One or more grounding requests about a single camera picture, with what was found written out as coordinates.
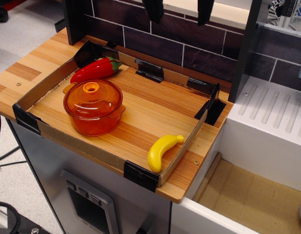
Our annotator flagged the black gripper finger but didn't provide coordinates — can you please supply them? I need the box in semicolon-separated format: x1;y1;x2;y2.
142;0;164;24
198;0;214;26

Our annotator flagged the orange transparent pot lid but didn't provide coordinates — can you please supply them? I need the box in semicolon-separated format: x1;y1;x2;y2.
63;80;125;120

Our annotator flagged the orange transparent pot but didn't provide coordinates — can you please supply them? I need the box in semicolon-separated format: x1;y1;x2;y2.
63;80;126;136

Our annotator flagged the red toy chili pepper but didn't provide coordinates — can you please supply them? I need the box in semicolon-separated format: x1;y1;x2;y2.
70;57;122;83

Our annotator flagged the cardboard fence with black tape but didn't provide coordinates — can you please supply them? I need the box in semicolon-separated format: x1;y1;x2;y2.
13;41;232;199

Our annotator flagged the yellow toy banana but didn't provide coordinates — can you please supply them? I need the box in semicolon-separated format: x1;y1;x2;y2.
148;135;184;173

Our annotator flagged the black caster wheel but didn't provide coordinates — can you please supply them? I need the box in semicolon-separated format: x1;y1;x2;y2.
0;6;9;23

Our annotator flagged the white toy sink unit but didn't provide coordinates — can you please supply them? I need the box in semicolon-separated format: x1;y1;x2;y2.
170;78;301;234

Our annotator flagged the silver toy dishwasher front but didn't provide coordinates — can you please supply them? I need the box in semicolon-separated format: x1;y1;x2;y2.
8;121;171;234

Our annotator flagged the dark grey shelf frame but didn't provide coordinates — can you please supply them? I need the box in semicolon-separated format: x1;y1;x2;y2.
63;0;251;102

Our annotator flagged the black cable on floor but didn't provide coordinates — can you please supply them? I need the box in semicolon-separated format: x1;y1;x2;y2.
0;146;27;171

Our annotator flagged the black corrugated hose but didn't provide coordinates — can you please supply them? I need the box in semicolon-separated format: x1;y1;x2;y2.
0;201;21;234

